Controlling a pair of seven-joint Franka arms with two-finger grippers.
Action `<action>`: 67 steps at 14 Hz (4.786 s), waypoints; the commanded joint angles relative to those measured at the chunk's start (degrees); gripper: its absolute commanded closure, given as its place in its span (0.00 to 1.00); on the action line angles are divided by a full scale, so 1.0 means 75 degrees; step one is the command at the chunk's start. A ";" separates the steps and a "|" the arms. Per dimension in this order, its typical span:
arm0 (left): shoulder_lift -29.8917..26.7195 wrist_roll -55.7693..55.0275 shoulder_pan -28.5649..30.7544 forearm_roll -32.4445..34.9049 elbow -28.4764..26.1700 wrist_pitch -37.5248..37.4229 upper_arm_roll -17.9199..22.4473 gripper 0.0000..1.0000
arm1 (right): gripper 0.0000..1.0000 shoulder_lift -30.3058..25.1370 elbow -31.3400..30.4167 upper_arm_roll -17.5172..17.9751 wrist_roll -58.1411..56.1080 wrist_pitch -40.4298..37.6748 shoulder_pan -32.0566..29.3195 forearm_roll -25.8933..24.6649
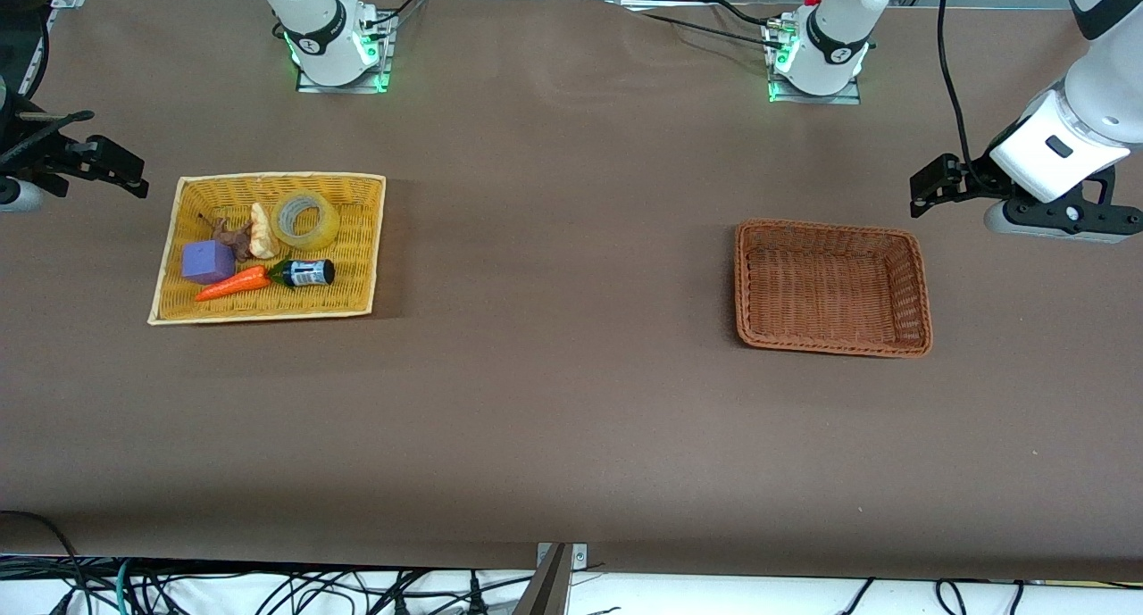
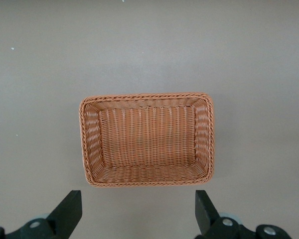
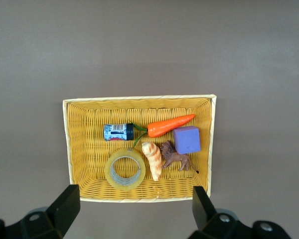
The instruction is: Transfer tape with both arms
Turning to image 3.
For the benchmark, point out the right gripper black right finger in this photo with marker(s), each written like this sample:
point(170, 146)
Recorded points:
point(204, 211)

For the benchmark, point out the toy bread loaf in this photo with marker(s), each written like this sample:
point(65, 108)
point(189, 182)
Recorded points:
point(154, 159)

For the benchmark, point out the orange toy carrot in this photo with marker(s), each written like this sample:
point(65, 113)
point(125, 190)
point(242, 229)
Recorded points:
point(164, 125)

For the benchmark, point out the purple cube block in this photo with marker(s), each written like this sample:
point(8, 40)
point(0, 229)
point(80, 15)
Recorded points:
point(187, 140)

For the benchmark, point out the small can with black cap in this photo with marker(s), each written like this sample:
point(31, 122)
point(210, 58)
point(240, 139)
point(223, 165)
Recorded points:
point(114, 132)

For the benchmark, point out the yellow wicker basket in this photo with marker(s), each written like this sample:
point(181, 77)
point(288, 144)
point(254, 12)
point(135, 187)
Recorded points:
point(89, 149)

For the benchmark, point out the beige bread piece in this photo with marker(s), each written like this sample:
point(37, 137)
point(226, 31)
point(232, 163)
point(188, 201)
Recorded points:
point(107, 170)

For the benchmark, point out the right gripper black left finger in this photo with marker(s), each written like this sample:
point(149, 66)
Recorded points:
point(62, 209)

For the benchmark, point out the brown toy lion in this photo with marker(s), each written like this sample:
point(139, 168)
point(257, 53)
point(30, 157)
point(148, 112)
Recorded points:
point(174, 156)

